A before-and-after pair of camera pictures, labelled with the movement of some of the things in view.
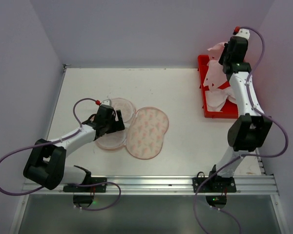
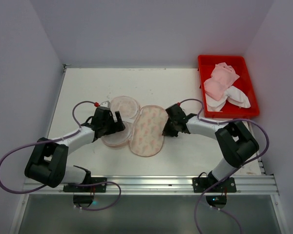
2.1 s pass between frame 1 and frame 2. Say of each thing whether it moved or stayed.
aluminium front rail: stayed
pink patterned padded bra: stayed
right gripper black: moved
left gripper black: stayed
